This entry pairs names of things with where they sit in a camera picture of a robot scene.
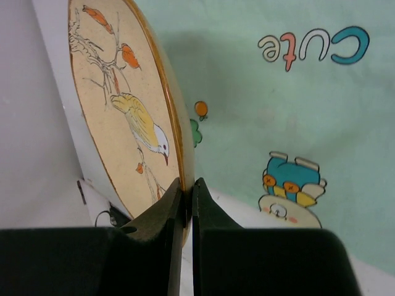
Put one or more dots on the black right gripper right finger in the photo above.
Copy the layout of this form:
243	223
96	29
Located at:
229	259

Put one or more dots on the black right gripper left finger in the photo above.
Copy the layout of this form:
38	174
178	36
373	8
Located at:
141	258

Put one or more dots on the cream bird pattern plate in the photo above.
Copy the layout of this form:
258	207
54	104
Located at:
131	102

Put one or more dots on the green cartoon print placemat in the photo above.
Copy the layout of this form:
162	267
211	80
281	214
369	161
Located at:
311	79

